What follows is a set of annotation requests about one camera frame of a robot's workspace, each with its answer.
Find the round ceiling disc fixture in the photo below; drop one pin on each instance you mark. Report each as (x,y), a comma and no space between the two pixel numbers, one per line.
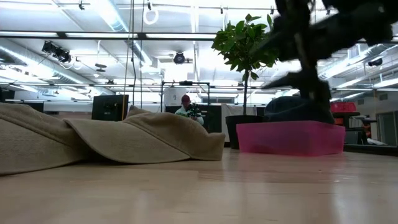
(100,67)

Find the person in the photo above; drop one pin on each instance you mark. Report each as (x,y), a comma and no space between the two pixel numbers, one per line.
(186,109)

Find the small black track light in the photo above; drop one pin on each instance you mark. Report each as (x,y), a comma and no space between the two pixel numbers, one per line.
(81,5)

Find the white air vent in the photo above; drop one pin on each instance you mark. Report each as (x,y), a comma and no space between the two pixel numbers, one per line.
(354,51)

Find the round black ceiling spotlight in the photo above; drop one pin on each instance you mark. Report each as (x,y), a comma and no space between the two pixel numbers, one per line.
(179,58)

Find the black stage light cluster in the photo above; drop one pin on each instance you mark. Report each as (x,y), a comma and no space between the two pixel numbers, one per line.
(57,53)

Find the potted green leafy tree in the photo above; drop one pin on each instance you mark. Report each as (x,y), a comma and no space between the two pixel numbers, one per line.
(242,46)

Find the red plastic crate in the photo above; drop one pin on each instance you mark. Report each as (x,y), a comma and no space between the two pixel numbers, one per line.
(343,107)

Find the black monitor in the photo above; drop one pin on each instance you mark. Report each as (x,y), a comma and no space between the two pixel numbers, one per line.
(109,107)

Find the black wall speaker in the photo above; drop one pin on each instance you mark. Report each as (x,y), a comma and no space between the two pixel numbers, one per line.
(375,62)

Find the black equipment cart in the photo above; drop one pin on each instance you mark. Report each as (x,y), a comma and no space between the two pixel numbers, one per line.
(354,127)

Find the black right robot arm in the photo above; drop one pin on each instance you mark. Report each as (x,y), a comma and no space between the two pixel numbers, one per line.
(360,21)

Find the pink plastic bin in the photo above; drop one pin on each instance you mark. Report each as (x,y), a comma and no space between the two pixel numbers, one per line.
(289,138)

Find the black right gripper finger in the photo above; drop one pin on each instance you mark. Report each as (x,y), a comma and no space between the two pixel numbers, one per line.
(292,81)
(320,102)

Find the background black robot arm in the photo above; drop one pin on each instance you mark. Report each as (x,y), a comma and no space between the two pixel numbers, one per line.
(194,110)

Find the black metal frame rig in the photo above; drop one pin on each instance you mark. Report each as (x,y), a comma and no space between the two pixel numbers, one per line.
(186,83)

